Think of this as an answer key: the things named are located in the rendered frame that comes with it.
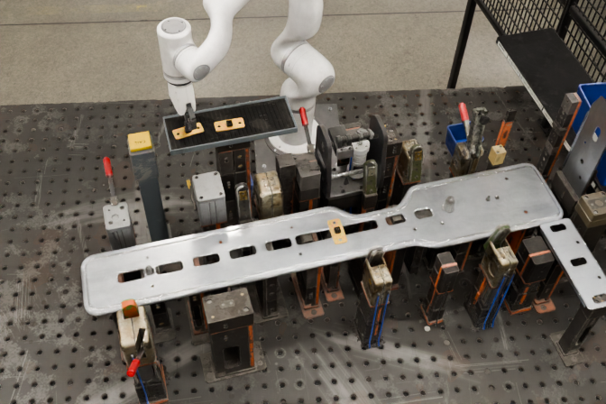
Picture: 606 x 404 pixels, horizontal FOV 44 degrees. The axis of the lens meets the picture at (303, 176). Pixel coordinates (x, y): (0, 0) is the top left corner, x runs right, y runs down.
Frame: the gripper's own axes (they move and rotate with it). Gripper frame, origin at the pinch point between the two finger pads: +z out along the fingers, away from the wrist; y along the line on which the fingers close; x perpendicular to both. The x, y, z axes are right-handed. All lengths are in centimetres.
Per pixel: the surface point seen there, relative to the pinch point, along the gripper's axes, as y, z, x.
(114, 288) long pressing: 31, 22, -33
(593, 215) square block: 66, 16, 96
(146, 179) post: 0.4, 20.5, -14.2
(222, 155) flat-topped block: 4.8, 15.2, 8.2
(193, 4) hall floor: -203, 122, 63
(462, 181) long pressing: 37, 22, 72
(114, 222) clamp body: 14.9, 16.3, -27.0
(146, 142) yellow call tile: -0.5, 6.3, -11.9
